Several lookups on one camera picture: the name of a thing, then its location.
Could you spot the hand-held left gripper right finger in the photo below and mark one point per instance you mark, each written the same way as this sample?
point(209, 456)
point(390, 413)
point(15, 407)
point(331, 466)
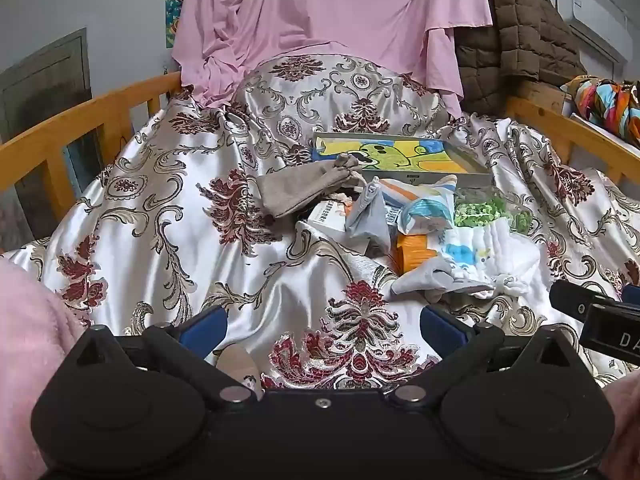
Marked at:
point(442, 328)

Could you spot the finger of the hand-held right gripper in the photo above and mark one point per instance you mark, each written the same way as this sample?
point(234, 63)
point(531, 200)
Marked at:
point(632, 294)
point(575, 302)

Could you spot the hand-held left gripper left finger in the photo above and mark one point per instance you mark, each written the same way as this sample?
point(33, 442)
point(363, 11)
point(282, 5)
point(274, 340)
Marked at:
point(202, 330)

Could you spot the grey sock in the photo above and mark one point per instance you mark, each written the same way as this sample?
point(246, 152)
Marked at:
point(425, 277)
point(367, 215)

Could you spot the small white sock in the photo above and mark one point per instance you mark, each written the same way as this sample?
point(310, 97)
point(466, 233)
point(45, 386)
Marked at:
point(505, 287)

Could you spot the orange cylindrical object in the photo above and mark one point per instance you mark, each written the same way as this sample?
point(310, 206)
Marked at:
point(412, 255)

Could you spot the white printed cloth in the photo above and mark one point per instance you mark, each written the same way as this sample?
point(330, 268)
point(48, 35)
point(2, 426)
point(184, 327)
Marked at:
point(490, 245)

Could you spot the striped white cloth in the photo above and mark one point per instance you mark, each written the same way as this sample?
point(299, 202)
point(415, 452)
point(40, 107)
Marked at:
point(425, 200)

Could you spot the grey tray with cartoon print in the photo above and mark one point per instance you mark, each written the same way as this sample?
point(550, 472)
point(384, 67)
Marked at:
point(425, 160)

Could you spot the beige sock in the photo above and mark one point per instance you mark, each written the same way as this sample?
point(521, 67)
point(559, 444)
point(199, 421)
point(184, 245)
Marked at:
point(240, 365)

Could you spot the floral satin blanket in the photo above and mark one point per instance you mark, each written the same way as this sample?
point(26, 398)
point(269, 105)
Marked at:
point(150, 210)

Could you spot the white and orange box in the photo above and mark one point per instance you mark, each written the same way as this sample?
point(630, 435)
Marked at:
point(325, 220)

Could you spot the colourful patterned cloth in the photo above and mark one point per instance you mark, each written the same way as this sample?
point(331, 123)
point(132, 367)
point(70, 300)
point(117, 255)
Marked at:
point(605, 102)

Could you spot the brown quilted jacket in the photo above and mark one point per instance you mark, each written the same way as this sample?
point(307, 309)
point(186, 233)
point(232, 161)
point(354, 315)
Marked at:
point(520, 35)

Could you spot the white air conditioner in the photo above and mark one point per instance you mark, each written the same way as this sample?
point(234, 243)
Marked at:
point(595, 15)

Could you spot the grey cabinet door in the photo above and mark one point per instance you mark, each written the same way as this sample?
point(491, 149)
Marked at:
point(45, 85)

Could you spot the pink bed sheet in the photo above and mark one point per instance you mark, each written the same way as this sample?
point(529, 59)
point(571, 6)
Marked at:
point(325, 10)

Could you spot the blue orange wall poster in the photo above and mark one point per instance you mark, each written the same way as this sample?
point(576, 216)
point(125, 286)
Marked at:
point(175, 10)

